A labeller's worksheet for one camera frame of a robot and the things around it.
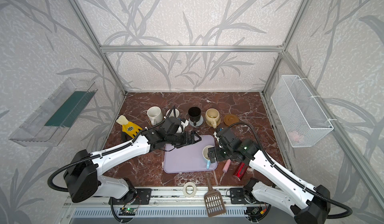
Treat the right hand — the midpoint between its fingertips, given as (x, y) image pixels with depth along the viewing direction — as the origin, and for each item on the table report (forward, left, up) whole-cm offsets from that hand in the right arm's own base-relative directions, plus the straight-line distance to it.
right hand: (215, 148), depth 76 cm
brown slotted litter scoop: (-21, +1, -14) cm, 25 cm away
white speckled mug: (+28, +39, -10) cm, 49 cm away
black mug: (+27, +12, -8) cm, 31 cm away
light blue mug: (-2, +5, -4) cm, 7 cm away
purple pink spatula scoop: (-6, -6, -12) cm, 15 cm away
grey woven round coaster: (+24, +9, -13) cm, 28 cm away
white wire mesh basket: (+2, -35, +21) cm, 41 cm away
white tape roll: (-17, +11, -13) cm, 25 cm away
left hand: (+5, +9, +3) cm, 10 cm away
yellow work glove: (+19, +56, -11) cm, 60 cm away
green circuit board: (-26, +43, -14) cm, 52 cm away
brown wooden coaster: (+27, -13, -15) cm, 34 cm away
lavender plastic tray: (0, +15, -14) cm, 20 cm away
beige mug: (+28, 0, -10) cm, 29 cm away
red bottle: (-8, -14, -11) cm, 19 cm away
